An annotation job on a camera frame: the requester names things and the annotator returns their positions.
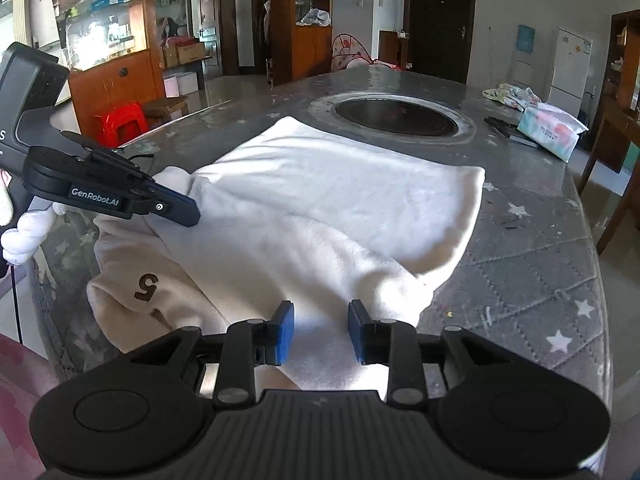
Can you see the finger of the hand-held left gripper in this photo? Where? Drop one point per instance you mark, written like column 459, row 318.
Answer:
column 117, row 165
column 175, row 210

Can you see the floral cloth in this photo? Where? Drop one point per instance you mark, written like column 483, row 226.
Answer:
column 512, row 95

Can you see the wooden stool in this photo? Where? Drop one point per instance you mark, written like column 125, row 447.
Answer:
column 167, row 106

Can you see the tissue pack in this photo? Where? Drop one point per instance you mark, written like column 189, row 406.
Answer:
column 545, row 132

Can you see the wooden glass-front cabinet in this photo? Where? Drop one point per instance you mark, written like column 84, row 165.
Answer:
column 115, row 85

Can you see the white water dispenser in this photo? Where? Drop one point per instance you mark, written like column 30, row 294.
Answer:
column 522, row 70

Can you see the cream fleece garment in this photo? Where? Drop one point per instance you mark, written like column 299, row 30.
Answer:
column 325, row 200

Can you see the brown interior door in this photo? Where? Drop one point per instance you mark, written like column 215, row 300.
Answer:
column 210, row 20

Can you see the white storage box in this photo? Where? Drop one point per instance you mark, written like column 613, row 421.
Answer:
column 185, row 84

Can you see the round black table cooktop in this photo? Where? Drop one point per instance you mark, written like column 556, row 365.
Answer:
column 395, row 115

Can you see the blue water bottle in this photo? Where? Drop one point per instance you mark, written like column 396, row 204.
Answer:
column 525, row 38

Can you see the person's pink clothing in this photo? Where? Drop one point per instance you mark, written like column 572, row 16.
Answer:
column 20, row 400

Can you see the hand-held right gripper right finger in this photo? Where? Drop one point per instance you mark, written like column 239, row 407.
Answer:
column 357, row 332

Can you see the wooden console table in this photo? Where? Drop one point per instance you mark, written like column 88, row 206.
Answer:
column 615, row 145

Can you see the person's left hand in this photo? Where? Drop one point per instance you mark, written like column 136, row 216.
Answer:
column 22, row 240

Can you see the wooden shelf cabinet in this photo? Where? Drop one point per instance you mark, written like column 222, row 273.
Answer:
column 305, row 50

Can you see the small wooden cabinet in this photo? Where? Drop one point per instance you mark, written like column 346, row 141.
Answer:
column 392, row 47

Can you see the white plastic bag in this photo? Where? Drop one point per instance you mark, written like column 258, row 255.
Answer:
column 315, row 17

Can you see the white refrigerator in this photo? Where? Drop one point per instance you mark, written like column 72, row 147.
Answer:
column 570, row 70

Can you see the wooden display cabinet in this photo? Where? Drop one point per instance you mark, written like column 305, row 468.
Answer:
column 622, row 60

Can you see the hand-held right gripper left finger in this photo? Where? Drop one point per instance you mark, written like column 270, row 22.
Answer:
column 282, row 332

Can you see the cardboard box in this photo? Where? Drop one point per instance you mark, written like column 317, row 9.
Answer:
column 187, row 52

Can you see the red plastic stool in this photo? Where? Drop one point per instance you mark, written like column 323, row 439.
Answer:
column 120, row 122

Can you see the pink play tent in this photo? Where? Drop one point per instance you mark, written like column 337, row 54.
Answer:
column 347, row 52

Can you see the black notebook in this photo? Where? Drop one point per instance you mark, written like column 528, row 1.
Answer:
column 510, row 132

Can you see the dark wooden door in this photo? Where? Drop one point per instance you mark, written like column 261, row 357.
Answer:
column 440, row 20

